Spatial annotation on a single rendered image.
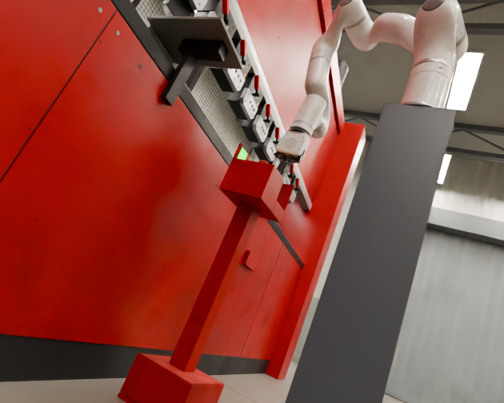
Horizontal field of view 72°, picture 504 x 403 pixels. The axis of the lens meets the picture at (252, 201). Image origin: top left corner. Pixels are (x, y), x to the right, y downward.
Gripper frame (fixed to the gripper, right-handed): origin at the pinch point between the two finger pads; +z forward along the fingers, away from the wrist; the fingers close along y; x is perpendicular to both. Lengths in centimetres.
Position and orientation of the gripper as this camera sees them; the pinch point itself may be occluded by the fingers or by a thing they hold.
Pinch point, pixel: (282, 168)
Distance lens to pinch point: 128.1
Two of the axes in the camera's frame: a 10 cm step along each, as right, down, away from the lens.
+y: 8.2, 2.8, -5.0
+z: -4.5, 8.6, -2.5
